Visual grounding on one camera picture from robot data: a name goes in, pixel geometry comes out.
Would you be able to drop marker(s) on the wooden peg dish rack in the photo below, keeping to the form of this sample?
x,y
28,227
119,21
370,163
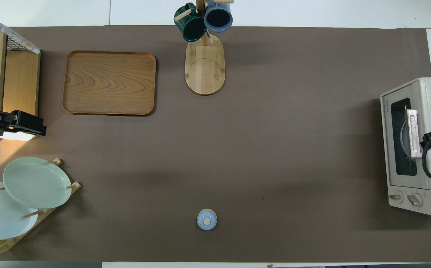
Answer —
x,y
33,214

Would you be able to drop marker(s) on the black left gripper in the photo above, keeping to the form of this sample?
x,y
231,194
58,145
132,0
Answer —
x,y
1,123

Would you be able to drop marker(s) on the rectangular wooden tray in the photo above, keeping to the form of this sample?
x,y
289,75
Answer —
x,y
107,82

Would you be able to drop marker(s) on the wooden mug tree stand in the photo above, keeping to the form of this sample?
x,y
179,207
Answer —
x,y
205,70

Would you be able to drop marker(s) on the blue mug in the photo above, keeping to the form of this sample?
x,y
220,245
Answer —
x,y
218,16

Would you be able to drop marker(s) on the small blue lid wooden knob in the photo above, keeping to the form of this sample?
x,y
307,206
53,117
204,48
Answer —
x,y
207,219

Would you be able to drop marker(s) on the pale green plate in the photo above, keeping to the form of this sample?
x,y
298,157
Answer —
x,y
37,182

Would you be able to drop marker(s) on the dark green mug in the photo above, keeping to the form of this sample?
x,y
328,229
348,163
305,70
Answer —
x,y
191,28

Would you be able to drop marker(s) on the marble pattern shelf strip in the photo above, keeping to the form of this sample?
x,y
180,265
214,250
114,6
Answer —
x,y
22,42

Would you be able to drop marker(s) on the light blue round plate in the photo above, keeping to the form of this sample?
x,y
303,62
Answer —
x,y
404,139

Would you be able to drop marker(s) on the brown table mat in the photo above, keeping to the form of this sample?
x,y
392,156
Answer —
x,y
293,111

